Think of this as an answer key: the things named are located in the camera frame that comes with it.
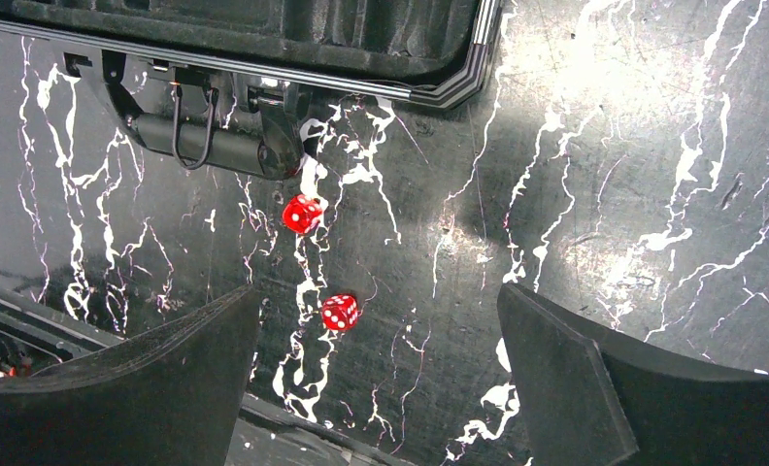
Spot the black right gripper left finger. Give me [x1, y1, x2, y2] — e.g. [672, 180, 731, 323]
[0, 286, 261, 465]

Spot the black poker set case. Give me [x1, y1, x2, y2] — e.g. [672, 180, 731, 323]
[0, 1, 503, 181]

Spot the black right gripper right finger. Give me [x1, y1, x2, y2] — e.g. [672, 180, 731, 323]
[497, 283, 769, 465]

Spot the red die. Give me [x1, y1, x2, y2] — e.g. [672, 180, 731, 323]
[320, 294, 360, 332]
[282, 194, 323, 235]

